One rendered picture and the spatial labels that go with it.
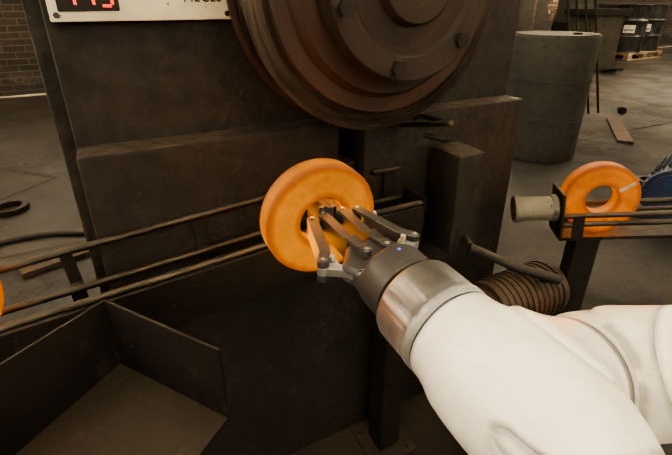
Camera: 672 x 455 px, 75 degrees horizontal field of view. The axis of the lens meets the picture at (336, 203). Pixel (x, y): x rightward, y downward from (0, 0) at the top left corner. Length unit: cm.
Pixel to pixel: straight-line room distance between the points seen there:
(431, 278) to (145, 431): 42
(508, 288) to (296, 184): 62
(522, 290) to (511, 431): 74
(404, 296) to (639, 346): 18
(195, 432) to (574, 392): 45
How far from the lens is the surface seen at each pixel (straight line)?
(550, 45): 340
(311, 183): 54
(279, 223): 55
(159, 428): 65
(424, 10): 70
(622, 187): 109
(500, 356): 33
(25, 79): 685
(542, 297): 108
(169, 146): 78
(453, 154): 95
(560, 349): 34
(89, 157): 78
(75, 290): 83
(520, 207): 103
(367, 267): 42
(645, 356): 43
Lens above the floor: 109
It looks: 25 degrees down
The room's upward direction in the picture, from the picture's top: straight up
